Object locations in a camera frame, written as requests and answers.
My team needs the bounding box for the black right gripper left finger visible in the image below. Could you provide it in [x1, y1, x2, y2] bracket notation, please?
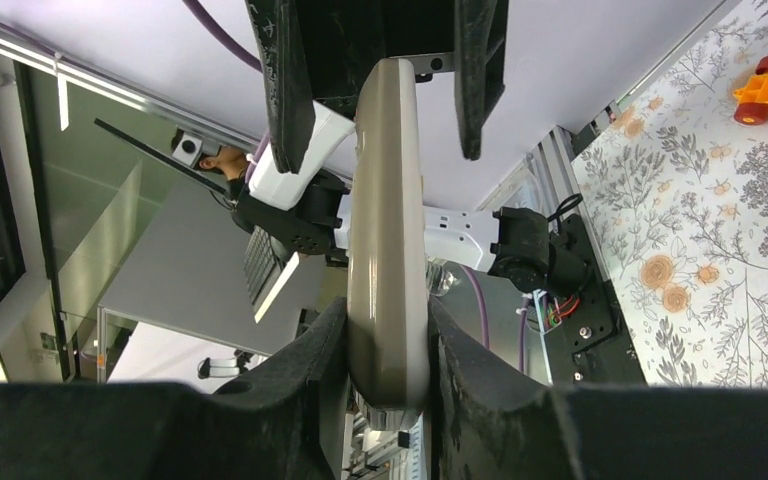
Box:
[0, 298, 349, 479]

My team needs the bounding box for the beige remote control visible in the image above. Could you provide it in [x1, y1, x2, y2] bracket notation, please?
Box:
[347, 58, 430, 431]

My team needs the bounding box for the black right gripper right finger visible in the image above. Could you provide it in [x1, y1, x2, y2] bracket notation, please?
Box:
[426, 301, 768, 479]

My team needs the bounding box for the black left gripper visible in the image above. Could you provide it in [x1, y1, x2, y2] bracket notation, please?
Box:
[246, 0, 509, 174]

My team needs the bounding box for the floral patterned table mat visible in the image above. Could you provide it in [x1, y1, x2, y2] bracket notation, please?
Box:
[573, 1, 768, 388]

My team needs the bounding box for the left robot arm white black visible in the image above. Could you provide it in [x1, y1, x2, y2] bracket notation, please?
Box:
[233, 1, 593, 297]

